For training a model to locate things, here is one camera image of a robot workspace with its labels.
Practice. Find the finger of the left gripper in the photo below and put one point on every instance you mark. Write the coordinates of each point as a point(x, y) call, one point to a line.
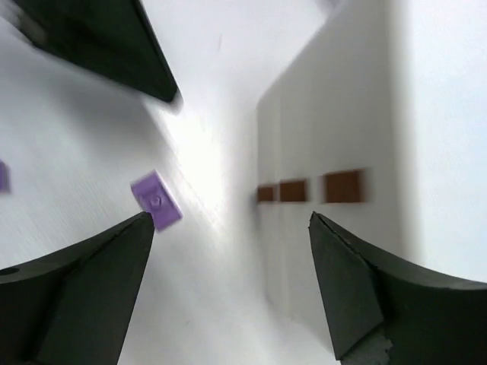
point(110, 38)

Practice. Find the purple long lego brick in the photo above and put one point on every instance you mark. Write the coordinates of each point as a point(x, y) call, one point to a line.
point(5, 182)

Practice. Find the purple sloped lego brick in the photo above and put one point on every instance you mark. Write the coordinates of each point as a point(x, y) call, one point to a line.
point(153, 197)

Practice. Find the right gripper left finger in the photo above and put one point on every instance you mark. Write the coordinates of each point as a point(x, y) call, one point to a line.
point(74, 305)

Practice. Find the white three-drawer storage box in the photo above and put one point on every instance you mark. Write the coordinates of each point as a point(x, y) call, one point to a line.
point(329, 120)

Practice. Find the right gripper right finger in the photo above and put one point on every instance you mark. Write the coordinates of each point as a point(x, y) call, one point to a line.
point(382, 309)

